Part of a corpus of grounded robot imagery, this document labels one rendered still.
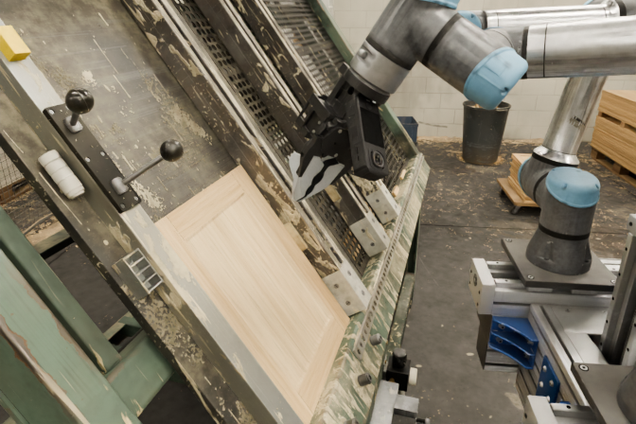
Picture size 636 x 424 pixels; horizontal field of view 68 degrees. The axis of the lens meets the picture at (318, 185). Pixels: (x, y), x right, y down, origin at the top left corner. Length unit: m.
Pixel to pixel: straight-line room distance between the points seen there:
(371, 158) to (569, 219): 0.74
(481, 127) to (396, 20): 4.78
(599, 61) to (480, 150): 4.76
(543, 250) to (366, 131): 0.77
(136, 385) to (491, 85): 0.67
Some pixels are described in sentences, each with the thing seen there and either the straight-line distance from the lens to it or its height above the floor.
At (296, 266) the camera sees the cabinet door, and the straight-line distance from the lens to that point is 1.15.
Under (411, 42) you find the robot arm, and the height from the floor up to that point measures 1.61.
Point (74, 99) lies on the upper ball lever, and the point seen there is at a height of 1.53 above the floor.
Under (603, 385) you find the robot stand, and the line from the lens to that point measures 1.00.
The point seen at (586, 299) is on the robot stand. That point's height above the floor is 0.97.
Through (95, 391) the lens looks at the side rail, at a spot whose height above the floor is 1.20.
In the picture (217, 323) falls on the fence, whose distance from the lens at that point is 0.86.
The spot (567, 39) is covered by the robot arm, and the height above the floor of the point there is 1.61.
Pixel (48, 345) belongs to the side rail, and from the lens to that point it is 0.68.
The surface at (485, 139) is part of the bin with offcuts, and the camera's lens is 5.43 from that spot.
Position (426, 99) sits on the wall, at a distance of 6.37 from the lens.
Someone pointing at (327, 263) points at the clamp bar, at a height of 1.04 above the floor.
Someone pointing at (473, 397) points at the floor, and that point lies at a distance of 2.42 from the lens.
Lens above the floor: 1.65
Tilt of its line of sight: 21 degrees down
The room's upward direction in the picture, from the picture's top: straight up
